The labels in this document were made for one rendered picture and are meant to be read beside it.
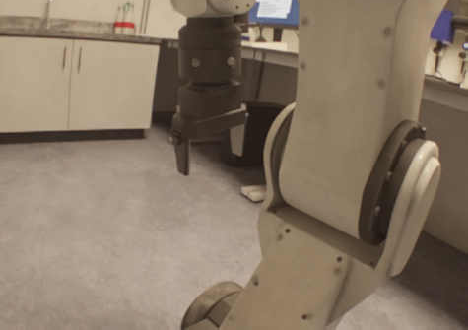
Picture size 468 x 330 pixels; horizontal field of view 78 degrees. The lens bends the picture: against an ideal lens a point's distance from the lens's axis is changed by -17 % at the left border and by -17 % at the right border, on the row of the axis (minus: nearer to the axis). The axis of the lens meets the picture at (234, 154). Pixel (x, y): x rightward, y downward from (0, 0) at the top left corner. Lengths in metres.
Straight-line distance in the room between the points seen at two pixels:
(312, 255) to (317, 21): 0.25
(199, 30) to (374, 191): 0.29
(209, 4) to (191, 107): 0.14
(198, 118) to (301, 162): 0.17
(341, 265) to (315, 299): 0.05
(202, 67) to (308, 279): 0.29
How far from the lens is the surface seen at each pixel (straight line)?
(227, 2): 0.42
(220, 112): 0.49
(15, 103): 2.28
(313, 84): 0.34
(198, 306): 0.79
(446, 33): 1.05
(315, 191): 0.35
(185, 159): 0.49
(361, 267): 0.38
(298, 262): 0.40
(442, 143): 1.88
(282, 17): 2.05
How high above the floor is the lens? 0.71
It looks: 17 degrees down
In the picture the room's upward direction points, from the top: 9 degrees clockwise
